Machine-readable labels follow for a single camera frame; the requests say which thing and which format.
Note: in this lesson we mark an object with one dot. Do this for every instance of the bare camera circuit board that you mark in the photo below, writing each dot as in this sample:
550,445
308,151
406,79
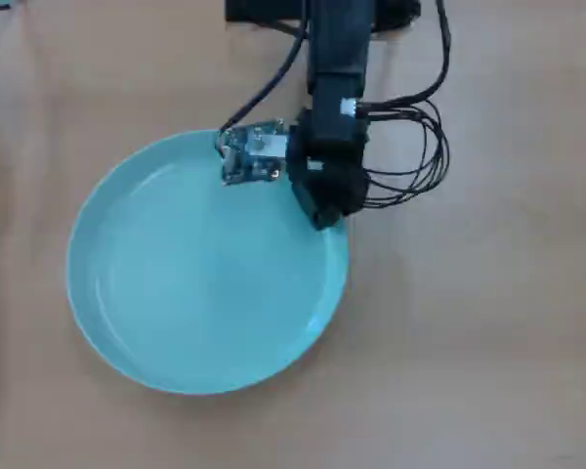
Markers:
254,154

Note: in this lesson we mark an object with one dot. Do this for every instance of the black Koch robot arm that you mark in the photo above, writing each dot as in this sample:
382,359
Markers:
339,44

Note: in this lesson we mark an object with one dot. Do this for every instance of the light blue round plate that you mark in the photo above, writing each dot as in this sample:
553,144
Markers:
200,293

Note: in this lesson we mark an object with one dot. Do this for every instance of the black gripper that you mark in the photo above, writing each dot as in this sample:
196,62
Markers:
334,156

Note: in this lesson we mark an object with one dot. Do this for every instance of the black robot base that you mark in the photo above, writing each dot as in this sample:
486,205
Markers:
268,11

